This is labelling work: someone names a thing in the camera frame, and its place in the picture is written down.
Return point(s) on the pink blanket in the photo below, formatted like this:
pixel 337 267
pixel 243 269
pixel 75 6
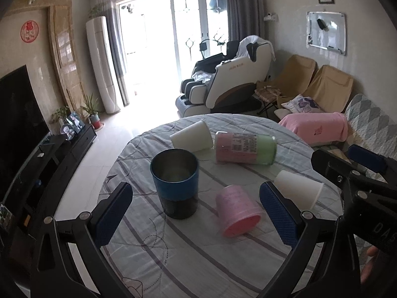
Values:
pixel 313 127

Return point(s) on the sofa with diamond cover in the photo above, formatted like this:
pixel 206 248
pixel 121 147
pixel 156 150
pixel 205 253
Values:
pixel 369 121

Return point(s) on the red round paper decoration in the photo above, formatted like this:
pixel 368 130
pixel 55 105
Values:
pixel 29 31

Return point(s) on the white paper cup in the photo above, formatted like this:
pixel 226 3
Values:
pixel 192 138
pixel 297 189

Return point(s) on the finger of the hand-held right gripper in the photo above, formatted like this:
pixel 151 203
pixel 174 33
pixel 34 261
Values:
pixel 366 159
pixel 330 167

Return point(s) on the white wall device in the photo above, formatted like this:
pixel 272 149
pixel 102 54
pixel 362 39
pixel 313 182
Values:
pixel 270 16

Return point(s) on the potted plant in red pot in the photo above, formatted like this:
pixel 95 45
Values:
pixel 92 108

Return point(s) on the pink plastic cup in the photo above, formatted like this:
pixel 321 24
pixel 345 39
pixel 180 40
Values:
pixel 237 211

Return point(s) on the blue and black metal cup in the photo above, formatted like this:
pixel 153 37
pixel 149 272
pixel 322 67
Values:
pixel 175 192

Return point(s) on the small printed photo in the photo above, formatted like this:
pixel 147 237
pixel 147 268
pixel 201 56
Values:
pixel 6 217

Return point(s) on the white standing air conditioner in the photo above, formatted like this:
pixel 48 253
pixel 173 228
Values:
pixel 104 65

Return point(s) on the striped grey tablecloth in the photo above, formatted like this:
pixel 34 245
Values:
pixel 186 254

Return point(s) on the purple floral pillow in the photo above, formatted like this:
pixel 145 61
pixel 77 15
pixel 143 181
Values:
pixel 302 104

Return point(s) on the small green potted plant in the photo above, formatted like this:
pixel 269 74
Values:
pixel 60 113

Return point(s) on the wall whiteboard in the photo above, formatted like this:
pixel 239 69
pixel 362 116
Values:
pixel 328 32

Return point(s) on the hanging dark garment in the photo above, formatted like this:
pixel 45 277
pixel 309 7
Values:
pixel 217 1

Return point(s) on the person's right hand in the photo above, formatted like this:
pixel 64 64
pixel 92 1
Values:
pixel 368 271

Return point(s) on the black television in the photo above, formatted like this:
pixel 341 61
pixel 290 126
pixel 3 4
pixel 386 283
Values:
pixel 18 118

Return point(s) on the wrapped pink and green cups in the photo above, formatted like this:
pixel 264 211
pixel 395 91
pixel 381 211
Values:
pixel 245 149

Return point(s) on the tan folding chair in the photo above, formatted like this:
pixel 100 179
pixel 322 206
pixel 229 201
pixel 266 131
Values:
pixel 333 87
pixel 297 74

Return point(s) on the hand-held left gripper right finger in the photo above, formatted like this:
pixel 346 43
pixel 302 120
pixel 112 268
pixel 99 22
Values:
pixel 279 219

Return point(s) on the standing photo frame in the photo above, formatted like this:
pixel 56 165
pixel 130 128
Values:
pixel 76 122

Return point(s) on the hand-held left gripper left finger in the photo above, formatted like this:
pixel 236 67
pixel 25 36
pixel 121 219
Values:
pixel 113 215

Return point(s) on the white towel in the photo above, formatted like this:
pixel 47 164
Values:
pixel 259 41

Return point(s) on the black television cabinet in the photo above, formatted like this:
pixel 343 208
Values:
pixel 71 149

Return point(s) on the white and black massage chair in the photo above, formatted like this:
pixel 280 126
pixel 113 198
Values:
pixel 231 80

